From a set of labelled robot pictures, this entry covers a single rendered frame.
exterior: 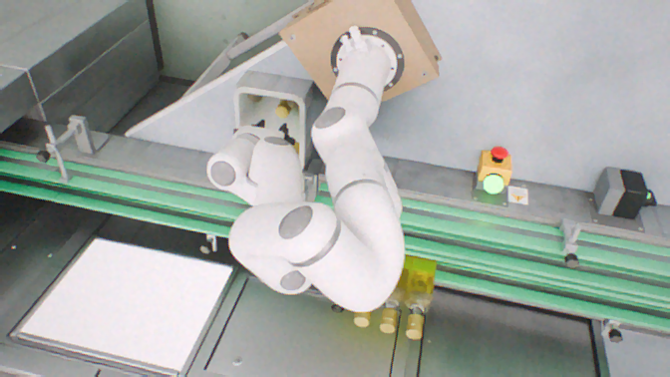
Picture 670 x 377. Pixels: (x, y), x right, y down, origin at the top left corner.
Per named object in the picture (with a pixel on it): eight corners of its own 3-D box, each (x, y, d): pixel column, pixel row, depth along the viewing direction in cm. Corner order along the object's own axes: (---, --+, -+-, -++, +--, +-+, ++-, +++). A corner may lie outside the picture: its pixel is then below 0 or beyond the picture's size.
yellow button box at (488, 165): (476, 171, 135) (475, 188, 130) (483, 146, 130) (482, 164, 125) (504, 176, 134) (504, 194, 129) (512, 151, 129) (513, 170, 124)
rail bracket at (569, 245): (554, 223, 124) (559, 266, 114) (565, 199, 120) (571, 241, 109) (573, 227, 124) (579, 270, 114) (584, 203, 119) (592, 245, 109)
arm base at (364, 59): (321, 32, 111) (303, 72, 100) (378, 12, 105) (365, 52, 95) (352, 94, 120) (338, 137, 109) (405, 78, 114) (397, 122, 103)
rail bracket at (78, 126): (94, 142, 156) (45, 190, 139) (79, 91, 145) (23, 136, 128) (110, 145, 155) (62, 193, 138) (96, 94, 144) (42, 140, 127)
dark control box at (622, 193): (592, 190, 131) (596, 213, 125) (604, 165, 126) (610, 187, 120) (628, 197, 130) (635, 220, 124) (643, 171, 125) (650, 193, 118)
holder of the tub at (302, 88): (252, 159, 150) (242, 176, 145) (246, 69, 133) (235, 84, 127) (311, 170, 148) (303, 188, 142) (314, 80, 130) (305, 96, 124)
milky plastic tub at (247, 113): (250, 145, 147) (238, 163, 140) (245, 69, 132) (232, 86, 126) (312, 156, 144) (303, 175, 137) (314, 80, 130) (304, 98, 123)
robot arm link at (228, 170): (284, 177, 97) (273, 221, 101) (300, 157, 106) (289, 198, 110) (206, 150, 98) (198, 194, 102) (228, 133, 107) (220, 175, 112)
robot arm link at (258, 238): (353, 203, 88) (297, 142, 80) (396, 287, 70) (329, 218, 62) (276, 261, 90) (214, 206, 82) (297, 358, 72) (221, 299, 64)
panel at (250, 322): (95, 240, 152) (13, 341, 127) (93, 233, 151) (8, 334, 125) (413, 310, 139) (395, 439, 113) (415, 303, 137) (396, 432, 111)
